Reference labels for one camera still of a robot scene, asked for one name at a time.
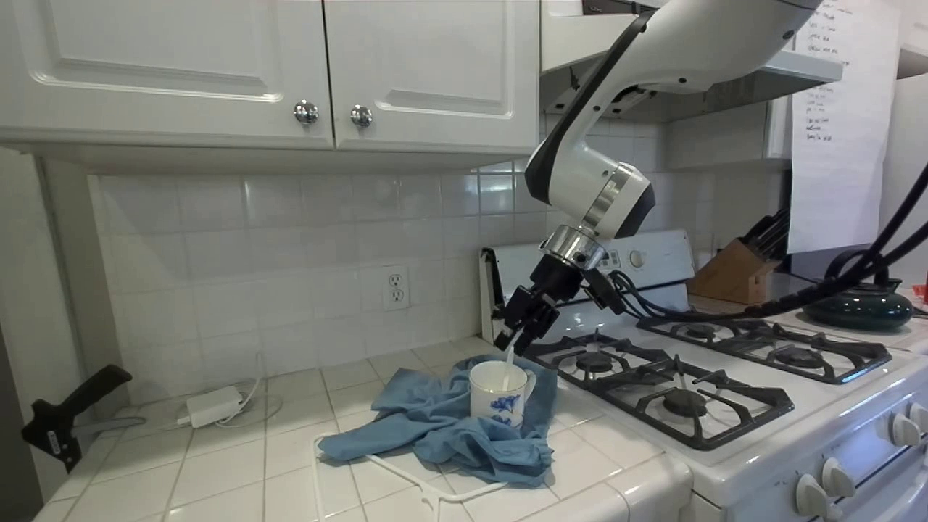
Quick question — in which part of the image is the wooden knife block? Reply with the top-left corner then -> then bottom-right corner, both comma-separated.
687,237 -> 783,308

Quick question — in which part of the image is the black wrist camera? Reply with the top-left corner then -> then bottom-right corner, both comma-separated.
580,266 -> 633,316

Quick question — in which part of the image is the white cup blue print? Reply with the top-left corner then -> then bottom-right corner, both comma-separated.
468,359 -> 539,433

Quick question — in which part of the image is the wide white cabinet door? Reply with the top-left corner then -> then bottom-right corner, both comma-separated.
0,0 -> 337,155

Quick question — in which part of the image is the blue cloth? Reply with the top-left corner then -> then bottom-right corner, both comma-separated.
316,355 -> 562,490

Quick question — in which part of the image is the white spoon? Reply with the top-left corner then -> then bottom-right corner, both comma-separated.
503,327 -> 530,384

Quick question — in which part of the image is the white paper sheet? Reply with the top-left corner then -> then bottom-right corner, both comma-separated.
787,0 -> 904,258

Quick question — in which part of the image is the black clamp mount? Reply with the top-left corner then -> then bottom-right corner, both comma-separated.
21,363 -> 137,475

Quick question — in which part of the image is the narrow white cabinet door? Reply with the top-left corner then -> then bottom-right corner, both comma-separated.
321,0 -> 546,159

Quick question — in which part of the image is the dark green kettle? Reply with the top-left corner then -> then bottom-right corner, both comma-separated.
800,246 -> 917,333

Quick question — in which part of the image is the white adapter cable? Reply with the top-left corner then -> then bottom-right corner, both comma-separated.
172,371 -> 284,433

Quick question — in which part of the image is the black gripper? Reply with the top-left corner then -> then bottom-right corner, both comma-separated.
494,253 -> 590,358

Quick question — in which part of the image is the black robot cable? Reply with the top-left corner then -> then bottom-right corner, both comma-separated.
607,163 -> 928,324

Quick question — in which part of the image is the black burner grate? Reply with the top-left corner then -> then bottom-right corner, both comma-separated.
635,308 -> 897,388
520,331 -> 797,452

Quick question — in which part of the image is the black knife handle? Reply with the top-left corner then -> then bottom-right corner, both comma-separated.
738,214 -> 778,253
758,223 -> 791,262

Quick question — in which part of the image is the white gas stove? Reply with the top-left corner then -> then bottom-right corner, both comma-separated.
477,230 -> 928,522

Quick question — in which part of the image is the white power adapter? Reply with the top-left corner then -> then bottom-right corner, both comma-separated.
182,384 -> 246,433

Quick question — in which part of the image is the white wall outlet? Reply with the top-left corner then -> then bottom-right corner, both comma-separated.
378,266 -> 416,314

